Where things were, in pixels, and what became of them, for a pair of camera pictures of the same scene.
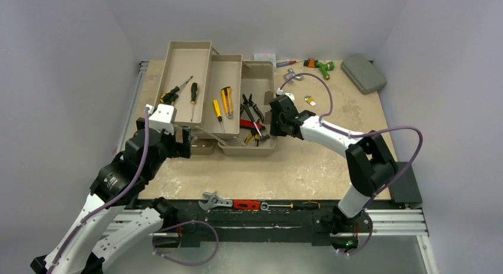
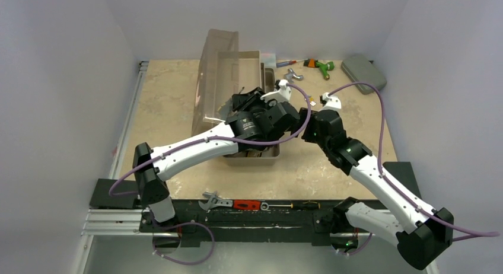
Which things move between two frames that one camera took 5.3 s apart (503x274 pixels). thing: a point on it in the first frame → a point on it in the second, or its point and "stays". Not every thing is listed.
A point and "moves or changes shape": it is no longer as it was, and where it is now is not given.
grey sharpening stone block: x=363 y=74 stays
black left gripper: x=184 y=146 → x=242 y=102
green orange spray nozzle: x=312 y=63 stays
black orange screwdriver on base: x=306 y=205 stays
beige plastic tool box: x=225 y=101 moves or changes shape
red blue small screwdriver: x=286 y=63 stays
